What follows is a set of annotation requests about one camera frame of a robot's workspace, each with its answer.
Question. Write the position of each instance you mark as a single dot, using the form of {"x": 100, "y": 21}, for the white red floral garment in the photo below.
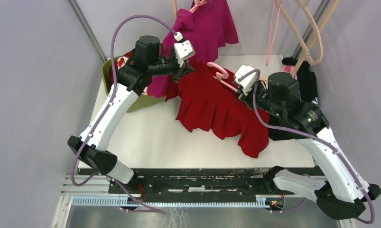
{"x": 121, "y": 61}

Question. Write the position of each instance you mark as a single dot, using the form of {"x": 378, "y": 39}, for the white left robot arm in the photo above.
{"x": 132, "y": 78}

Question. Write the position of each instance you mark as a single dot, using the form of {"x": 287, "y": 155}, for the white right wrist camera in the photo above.
{"x": 244, "y": 78}

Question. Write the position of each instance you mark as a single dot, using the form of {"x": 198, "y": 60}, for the aluminium corner rail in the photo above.
{"x": 87, "y": 29}

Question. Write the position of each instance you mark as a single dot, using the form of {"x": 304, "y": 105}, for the magenta pleated skirt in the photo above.
{"x": 208, "y": 28}

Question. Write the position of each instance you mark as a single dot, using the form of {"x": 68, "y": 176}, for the pink wire hanger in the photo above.
{"x": 274, "y": 21}

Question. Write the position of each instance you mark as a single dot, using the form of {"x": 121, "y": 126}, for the pink plastic hanger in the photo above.
{"x": 221, "y": 75}

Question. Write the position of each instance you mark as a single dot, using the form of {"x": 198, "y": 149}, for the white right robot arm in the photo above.
{"x": 344, "y": 194}

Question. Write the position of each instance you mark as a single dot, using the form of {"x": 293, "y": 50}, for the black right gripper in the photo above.
{"x": 247, "y": 98}

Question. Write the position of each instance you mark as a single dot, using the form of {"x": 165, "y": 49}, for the pink hanger of magenta skirt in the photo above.
{"x": 197, "y": 4}

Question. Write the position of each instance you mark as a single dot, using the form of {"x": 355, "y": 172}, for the wooden clothes rack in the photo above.
{"x": 252, "y": 22}

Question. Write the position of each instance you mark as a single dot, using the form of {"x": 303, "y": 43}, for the olive green plastic basket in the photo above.
{"x": 145, "y": 100}

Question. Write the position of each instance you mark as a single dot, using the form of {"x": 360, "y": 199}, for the red dress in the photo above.
{"x": 209, "y": 105}

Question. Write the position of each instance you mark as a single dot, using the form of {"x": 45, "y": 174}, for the black shirt with flower print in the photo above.
{"x": 308, "y": 90}

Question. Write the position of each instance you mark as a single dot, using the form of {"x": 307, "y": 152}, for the beige plastic hanger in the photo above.
{"x": 310, "y": 41}

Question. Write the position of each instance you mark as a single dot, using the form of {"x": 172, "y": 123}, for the pink cloth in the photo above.
{"x": 290, "y": 69}

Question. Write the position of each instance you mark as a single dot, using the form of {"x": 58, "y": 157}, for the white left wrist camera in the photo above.
{"x": 183, "y": 48}

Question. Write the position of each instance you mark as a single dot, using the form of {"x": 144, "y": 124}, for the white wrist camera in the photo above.
{"x": 244, "y": 78}
{"x": 183, "y": 48}

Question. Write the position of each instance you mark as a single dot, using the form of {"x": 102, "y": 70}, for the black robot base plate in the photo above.
{"x": 201, "y": 185}

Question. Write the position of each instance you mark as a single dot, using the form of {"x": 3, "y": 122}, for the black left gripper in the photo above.
{"x": 180, "y": 71}

